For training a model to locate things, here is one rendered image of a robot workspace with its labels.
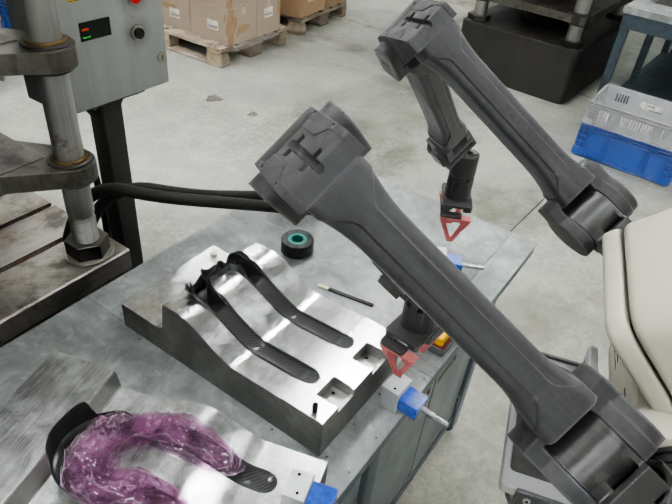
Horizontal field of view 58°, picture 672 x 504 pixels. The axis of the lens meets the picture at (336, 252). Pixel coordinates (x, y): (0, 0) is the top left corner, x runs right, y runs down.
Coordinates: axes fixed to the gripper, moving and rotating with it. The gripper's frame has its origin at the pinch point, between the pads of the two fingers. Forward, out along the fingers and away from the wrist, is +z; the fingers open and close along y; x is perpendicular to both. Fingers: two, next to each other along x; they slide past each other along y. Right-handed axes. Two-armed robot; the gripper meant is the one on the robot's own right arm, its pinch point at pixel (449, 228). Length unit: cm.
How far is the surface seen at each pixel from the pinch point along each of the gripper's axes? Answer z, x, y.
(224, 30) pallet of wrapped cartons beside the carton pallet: 58, -146, -319
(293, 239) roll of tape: 10.0, -36.6, -1.2
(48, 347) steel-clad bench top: 13, -77, 42
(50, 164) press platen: -12, -86, 15
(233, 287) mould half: 0, -43, 32
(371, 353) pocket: 6.7, -14.4, 37.2
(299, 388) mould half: 5, -26, 50
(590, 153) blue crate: 83, 109, -241
